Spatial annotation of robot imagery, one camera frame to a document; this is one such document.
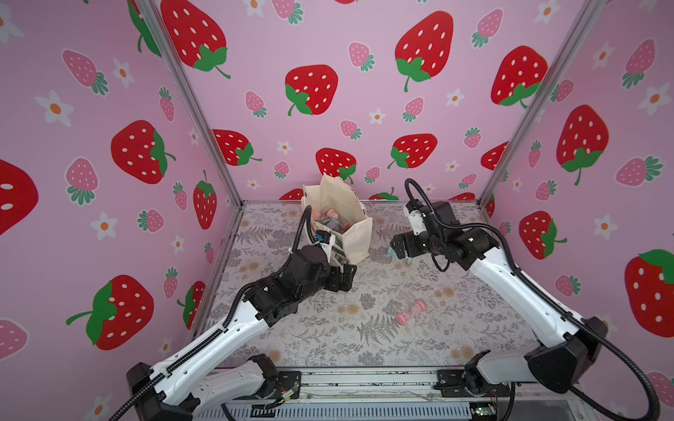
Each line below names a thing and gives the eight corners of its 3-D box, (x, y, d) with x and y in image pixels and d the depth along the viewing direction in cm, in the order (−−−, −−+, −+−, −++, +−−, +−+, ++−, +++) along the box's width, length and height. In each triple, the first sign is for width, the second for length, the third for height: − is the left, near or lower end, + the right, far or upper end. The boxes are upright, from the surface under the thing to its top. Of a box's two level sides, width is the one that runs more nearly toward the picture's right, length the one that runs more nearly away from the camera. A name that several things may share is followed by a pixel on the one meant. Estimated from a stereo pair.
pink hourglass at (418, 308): (401, 327, 87) (403, 323, 84) (395, 318, 89) (397, 314, 86) (424, 311, 90) (427, 307, 87) (418, 303, 92) (420, 299, 89)
